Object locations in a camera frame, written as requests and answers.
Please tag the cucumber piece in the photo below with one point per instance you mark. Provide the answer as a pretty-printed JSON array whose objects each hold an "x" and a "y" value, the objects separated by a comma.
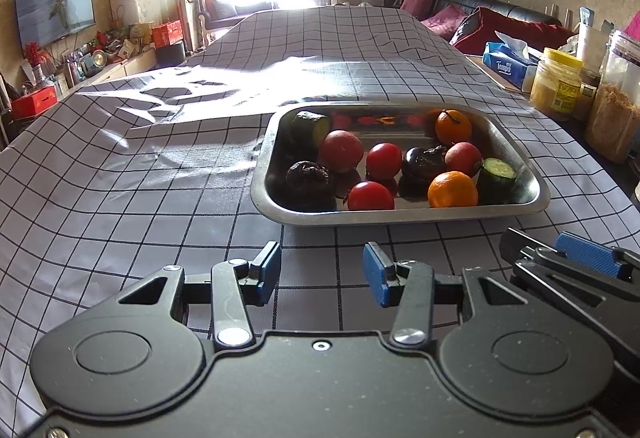
[
  {"x": 309, "y": 129},
  {"x": 496, "y": 175}
]

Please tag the vase with red flowers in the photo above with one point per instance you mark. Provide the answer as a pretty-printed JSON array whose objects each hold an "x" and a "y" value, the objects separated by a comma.
[{"x": 34, "y": 55}]

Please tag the orange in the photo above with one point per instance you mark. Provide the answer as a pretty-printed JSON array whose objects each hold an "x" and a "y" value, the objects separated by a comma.
[
  {"x": 453, "y": 125},
  {"x": 452, "y": 190}
]

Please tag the glass jar with brown contents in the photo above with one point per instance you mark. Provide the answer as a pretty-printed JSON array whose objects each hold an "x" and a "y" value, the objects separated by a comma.
[{"x": 615, "y": 113}]

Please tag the white tube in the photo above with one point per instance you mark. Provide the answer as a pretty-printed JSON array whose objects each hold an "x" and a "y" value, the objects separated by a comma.
[{"x": 590, "y": 40}]

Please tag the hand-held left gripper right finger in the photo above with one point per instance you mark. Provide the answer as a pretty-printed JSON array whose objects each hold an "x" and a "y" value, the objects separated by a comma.
[{"x": 374, "y": 275}]

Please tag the pink cushion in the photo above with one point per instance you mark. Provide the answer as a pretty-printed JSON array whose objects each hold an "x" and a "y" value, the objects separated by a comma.
[{"x": 444, "y": 20}]

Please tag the flat screen television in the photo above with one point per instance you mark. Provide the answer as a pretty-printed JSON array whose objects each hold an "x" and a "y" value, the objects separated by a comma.
[{"x": 55, "y": 10}]

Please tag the black leather sofa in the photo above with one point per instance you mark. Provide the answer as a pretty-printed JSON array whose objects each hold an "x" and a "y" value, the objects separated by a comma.
[{"x": 500, "y": 3}]

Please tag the red gift box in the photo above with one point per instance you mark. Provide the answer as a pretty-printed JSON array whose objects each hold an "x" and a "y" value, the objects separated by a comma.
[{"x": 166, "y": 34}]

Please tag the dark wrinkled round fruit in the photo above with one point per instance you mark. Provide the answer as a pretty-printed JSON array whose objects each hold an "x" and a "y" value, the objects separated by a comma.
[
  {"x": 309, "y": 179},
  {"x": 424, "y": 163}
]

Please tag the grey checked tablecloth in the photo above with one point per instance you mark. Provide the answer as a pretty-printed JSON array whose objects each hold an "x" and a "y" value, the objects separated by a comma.
[{"x": 150, "y": 178}]

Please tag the pinkish red round fruit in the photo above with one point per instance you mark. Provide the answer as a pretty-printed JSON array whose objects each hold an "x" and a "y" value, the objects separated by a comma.
[
  {"x": 464, "y": 159},
  {"x": 341, "y": 150}
]

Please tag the blue tissue pack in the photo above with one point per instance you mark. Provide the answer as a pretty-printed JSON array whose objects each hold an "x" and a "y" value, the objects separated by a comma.
[{"x": 507, "y": 65}]

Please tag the magenta cushion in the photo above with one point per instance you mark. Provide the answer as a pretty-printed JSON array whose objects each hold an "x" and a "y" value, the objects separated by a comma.
[{"x": 417, "y": 0}]

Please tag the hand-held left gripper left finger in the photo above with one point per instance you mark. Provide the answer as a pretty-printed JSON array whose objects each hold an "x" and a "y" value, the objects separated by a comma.
[{"x": 270, "y": 273}]

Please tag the white cabinet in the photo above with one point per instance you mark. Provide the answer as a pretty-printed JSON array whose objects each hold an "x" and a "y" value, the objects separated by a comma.
[{"x": 145, "y": 3}]

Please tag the stainless steel tray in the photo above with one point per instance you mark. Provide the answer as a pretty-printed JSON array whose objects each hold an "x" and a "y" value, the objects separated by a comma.
[{"x": 410, "y": 215}]

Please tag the dark red blanket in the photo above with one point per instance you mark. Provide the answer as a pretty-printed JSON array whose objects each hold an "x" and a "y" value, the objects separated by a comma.
[{"x": 510, "y": 30}]

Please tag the maroon cloth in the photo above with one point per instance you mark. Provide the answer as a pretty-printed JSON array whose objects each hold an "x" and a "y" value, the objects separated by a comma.
[{"x": 632, "y": 22}]

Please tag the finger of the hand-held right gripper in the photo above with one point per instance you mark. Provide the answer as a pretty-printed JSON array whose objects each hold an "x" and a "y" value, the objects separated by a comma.
[
  {"x": 575, "y": 298},
  {"x": 587, "y": 253}
]

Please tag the small brown jar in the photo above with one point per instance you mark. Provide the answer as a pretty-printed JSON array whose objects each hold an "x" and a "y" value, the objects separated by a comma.
[{"x": 586, "y": 95}]

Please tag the yellow lid jar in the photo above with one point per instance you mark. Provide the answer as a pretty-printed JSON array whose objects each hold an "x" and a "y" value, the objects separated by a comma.
[{"x": 555, "y": 85}]

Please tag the purple armchair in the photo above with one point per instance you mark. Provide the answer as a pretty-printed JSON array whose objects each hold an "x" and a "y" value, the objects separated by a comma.
[{"x": 225, "y": 10}]

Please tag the red tomato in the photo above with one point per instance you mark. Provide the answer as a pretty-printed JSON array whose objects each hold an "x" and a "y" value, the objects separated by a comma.
[
  {"x": 370, "y": 196},
  {"x": 384, "y": 160}
]

